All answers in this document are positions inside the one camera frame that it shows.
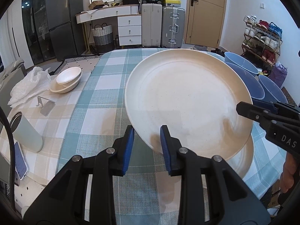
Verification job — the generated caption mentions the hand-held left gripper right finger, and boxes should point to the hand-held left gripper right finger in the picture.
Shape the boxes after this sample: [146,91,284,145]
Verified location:
[160,125,270,225]

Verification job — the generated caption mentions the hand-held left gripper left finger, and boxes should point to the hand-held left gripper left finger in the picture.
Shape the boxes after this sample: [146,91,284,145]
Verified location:
[22,125,135,225]

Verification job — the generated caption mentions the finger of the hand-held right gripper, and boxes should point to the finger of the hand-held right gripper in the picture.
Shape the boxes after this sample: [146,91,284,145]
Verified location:
[236,101,279,128]
[253,100,278,113]

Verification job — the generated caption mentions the blue bowl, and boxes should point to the blue bowl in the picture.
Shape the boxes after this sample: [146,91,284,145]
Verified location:
[258,74,289,104]
[226,62,266,99]
[224,52,259,76]

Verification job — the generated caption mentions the large cream plate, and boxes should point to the large cream plate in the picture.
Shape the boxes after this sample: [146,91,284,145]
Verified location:
[220,133,255,185]
[125,49,254,156]

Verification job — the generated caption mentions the person's right hand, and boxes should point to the person's right hand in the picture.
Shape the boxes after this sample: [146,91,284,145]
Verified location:
[280,155,296,194]

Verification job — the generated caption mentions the brown patterned doormat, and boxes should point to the brown patterned doormat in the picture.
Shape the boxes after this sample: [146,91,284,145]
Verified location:
[280,86,296,105]

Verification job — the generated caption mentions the purple plastic bag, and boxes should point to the purple plastic bag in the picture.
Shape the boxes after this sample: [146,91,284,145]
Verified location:
[268,62,288,88]

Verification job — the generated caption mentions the wooden shoe rack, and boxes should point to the wooden shoe rack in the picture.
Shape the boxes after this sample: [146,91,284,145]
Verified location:
[241,15,284,67]

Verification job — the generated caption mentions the green checked tablecloth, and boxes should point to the green checked tablecloth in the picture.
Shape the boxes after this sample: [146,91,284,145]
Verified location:
[55,48,285,225]

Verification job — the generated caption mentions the shoe rack with shoes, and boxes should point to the shoe rack with shoes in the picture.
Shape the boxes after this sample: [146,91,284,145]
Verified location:
[242,15,283,62]

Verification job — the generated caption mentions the beige checked cloth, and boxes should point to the beige checked cloth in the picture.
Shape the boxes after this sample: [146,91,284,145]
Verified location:
[0,70,94,185]

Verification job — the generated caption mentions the cream bowl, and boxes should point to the cream bowl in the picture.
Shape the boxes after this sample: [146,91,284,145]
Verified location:
[50,71,83,94]

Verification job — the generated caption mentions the metal phone stand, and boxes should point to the metal phone stand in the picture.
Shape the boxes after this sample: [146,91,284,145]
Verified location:
[36,96,56,117]

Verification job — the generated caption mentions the small white bowl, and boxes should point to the small white bowl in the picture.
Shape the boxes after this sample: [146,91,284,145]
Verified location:
[56,67,82,85]

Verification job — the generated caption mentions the tan wooden door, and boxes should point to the tan wooden door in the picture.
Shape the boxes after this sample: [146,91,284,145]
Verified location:
[185,0,227,48]

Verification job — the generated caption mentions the pale green tumbler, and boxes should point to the pale green tumbler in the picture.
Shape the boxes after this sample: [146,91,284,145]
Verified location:
[9,111,44,153]

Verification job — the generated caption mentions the smartphone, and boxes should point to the smartphone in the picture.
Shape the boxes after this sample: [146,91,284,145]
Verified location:
[14,141,30,180]

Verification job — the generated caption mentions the silver suitcase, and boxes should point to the silver suitcase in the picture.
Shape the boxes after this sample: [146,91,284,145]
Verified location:
[161,6,185,50]

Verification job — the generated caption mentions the woven laundry basket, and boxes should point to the woven laundry basket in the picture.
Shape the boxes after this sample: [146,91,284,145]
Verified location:
[91,23,114,53]

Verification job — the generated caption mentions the white dresser with drawers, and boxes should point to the white dresser with drawers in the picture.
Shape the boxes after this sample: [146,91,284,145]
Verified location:
[75,4,142,48]

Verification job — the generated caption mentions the white plastic bag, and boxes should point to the white plastic bag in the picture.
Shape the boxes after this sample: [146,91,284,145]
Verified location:
[8,66,52,108]

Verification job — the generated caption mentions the beige suitcase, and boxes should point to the beige suitcase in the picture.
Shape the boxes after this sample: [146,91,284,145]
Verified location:
[141,3,163,48]

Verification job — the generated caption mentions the grey refrigerator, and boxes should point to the grey refrigerator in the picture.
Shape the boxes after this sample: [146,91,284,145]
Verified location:
[44,0,88,61]

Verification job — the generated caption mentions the grey chair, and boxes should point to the grey chair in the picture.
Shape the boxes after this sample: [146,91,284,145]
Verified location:
[0,60,27,94]

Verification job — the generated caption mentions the black glass cabinet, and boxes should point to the black glass cabinet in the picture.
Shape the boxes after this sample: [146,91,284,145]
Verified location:
[21,0,57,65]

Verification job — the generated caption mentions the small brown cardboard box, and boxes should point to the small brown cardboard box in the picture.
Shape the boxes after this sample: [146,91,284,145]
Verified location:
[88,1,105,10]

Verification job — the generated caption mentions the black cable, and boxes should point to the black cable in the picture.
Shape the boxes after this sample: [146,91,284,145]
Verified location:
[0,108,17,216]

